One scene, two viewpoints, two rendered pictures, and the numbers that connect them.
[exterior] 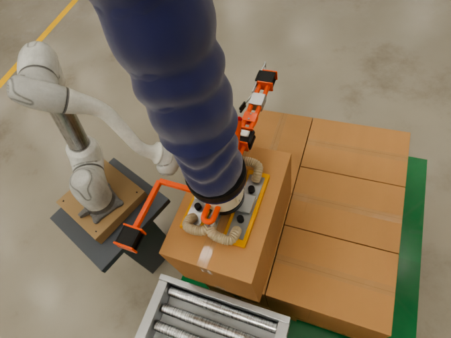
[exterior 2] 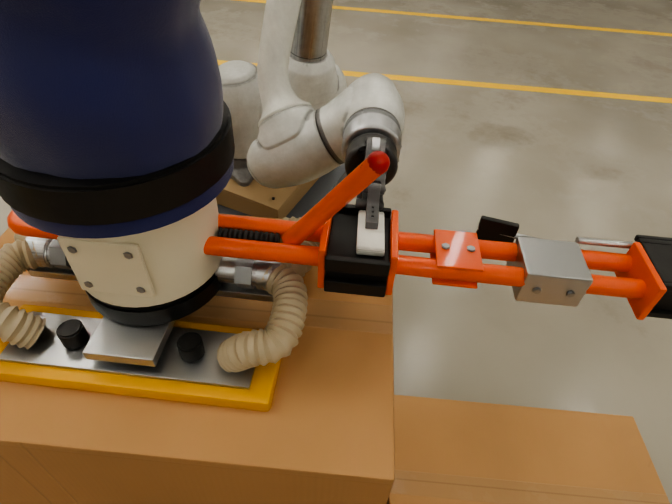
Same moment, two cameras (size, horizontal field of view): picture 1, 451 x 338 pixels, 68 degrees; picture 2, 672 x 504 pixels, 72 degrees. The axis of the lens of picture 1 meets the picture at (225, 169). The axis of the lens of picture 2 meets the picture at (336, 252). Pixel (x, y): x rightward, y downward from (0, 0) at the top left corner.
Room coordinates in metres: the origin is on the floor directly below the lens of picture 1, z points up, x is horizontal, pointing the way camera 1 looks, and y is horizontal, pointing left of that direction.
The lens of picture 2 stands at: (0.64, -0.42, 1.56)
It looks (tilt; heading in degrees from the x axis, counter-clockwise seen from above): 43 degrees down; 57
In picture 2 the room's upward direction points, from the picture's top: 4 degrees clockwise
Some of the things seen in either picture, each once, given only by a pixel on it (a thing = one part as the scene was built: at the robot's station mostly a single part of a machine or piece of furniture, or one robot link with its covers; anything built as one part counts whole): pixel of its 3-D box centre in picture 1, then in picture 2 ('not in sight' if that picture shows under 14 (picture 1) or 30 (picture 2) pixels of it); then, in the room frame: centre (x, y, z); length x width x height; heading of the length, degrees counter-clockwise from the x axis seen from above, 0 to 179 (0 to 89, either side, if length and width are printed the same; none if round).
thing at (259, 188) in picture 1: (246, 205); (134, 347); (0.61, -0.04, 1.09); 0.34 x 0.10 x 0.05; 145
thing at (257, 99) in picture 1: (257, 102); (546, 271); (1.04, -0.23, 1.19); 0.07 x 0.07 x 0.04; 55
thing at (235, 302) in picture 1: (221, 298); not in sight; (0.40, 0.21, 0.58); 0.70 x 0.03 x 0.06; 56
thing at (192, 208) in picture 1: (205, 193); not in sight; (0.72, 0.12, 1.09); 0.34 x 0.10 x 0.05; 145
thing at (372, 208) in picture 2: not in sight; (373, 204); (0.89, -0.09, 1.24); 0.05 x 0.01 x 0.03; 56
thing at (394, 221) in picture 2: (241, 137); (358, 248); (0.87, -0.11, 1.20); 0.10 x 0.08 x 0.06; 55
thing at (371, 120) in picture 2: not in sight; (371, 144); (1.01, 0.08, 1.20); 0.09 x 0.06 x 0.09; 146
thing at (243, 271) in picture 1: (234, 218); (195, 382); (0.67, 0.03, 0.87); 0.60 x 0.40 x 0.40; 146
